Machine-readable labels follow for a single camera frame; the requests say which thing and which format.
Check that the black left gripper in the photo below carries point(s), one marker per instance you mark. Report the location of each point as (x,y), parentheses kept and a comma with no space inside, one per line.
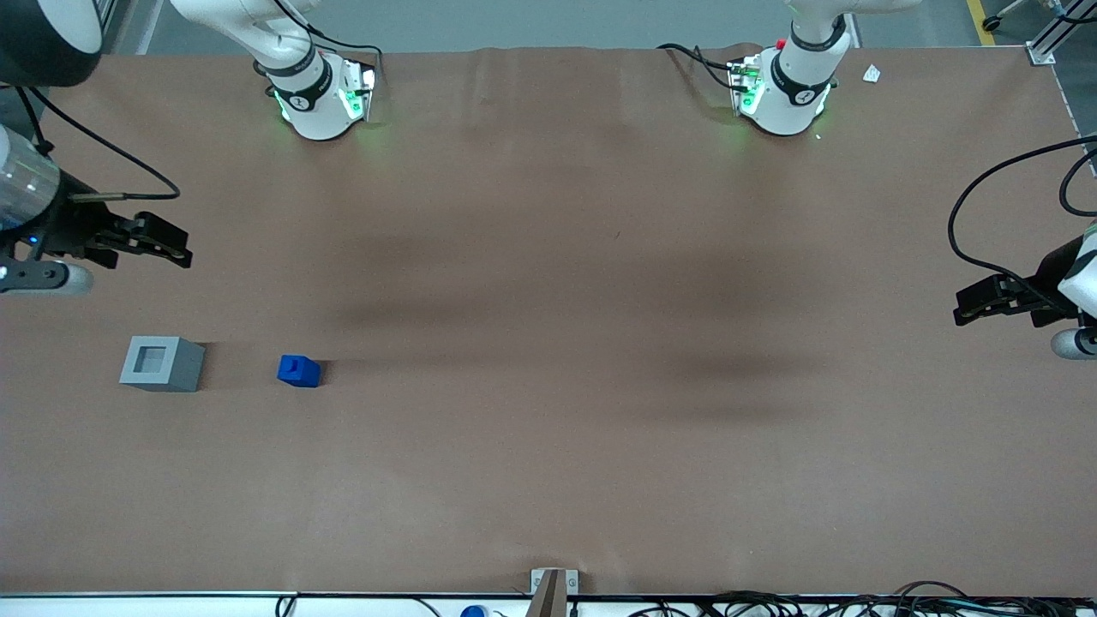
(1047,276)

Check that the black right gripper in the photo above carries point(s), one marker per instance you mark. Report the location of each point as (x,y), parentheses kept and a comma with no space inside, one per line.
(75,224)

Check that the blue plastic part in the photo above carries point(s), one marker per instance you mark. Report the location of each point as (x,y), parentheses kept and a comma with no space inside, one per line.
(300,374)

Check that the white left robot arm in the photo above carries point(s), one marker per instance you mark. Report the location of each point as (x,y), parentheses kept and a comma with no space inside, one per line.
(793,94)

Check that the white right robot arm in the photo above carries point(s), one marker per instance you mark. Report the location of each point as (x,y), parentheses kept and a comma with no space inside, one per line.
(317,103)

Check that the gray square base block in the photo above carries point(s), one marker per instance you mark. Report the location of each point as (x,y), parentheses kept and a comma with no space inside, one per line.
(176,368)

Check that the small white paper scrap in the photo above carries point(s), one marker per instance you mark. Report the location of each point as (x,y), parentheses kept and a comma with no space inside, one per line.
(872,74)

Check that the black caster wheel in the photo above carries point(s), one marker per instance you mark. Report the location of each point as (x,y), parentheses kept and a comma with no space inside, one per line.
(991,23)

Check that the brown table cover sheet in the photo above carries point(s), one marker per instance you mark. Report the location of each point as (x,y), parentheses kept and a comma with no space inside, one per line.
(548,343)

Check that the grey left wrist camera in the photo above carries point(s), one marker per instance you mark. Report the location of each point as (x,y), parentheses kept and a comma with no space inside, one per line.
(1071,344)

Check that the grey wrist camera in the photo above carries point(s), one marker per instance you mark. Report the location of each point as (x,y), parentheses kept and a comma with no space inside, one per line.
(1071,344)
(60,278)

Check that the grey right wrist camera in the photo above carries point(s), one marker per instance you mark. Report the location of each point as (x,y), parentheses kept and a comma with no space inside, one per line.
(60,278)

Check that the aluminium frame profile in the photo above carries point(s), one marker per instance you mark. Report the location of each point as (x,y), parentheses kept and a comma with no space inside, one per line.
(1041,53)
(107,10)

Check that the small metal bracket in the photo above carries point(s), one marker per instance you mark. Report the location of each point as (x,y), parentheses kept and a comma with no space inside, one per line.
(572,583)

